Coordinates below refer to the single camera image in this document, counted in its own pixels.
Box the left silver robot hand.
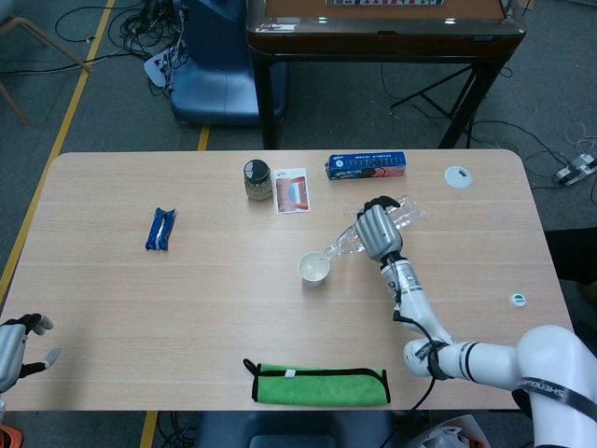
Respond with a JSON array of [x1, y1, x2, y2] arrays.
[[0, 313, 62, 393]]

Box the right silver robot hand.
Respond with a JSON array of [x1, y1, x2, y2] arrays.
[[355, 194, 405, 260]]

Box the transparent plastic bottle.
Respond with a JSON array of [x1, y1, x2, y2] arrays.
[[320, 195, 427, 262]]

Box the white paper cup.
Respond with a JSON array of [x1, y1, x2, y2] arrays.
[[298, 250, 331, 287]]

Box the blue cookie box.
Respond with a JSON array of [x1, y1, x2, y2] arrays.
[[324, 149, 407, 182]]

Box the orange object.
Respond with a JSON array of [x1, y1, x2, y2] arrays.
[[0, 422, 23, 448]]

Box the red and blue postcard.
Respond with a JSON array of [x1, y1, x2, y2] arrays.
[[271, 167, 312, 215]]

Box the glass jar with black lid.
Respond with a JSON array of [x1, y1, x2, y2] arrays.
[[242, 159, 274, 202]]

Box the black stand legs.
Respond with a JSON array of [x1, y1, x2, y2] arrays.
[[389, 64, 481, 125]]

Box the green cloth with black trim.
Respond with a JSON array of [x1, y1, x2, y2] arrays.
[[243, 357, 392, 406]]

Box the dark wooden mahjong table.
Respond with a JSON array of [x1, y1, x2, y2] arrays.
[[245, 0, 527, 150]]

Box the blue snack packet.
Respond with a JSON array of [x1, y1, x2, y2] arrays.
[[144, 207, 179, 254]]

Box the black object beside table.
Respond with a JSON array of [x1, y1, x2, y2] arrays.
[[544, 228, 597, 281]]

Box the white power strip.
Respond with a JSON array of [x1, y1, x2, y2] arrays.
[[553, 153, 597, 187]]

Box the blue machine base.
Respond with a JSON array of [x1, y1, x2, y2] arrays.
[[170, 0, 286, 128]]

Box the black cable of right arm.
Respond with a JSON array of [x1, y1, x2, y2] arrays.
[[372, 260, 450, 448]]

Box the white loose cable coil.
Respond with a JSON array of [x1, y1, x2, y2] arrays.
[[563, 121, 597, 156]]

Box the tangle of black floor cables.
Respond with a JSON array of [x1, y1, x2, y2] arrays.
[[55, 0, 187, 97]]

